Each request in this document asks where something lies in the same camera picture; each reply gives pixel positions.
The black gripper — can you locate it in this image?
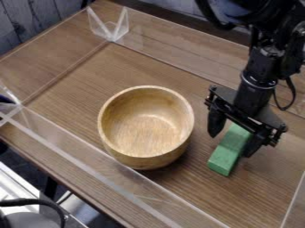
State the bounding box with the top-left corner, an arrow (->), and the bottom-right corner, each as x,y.
204,70 -> 287,158

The green rectangular block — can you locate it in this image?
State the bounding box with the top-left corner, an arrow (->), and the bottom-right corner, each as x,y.
207,124 -> 251,176

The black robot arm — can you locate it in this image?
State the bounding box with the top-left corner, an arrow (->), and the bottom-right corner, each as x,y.
195,0 -> 305,157

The brown wooden bowl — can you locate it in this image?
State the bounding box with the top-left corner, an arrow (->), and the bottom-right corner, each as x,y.
96,85 -> 194,170

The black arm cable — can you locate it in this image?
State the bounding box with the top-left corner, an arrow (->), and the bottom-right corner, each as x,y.
273,76 -> 298,112

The clear acrylic corner bracket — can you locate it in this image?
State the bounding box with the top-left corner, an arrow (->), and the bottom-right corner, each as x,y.
87,7 -> 128,43

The clear acrylic front wall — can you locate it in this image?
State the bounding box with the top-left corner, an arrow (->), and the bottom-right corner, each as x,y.
0,83 -> 231,228

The black cable loop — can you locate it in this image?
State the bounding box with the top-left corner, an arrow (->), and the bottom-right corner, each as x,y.
0,198 -> 67,228

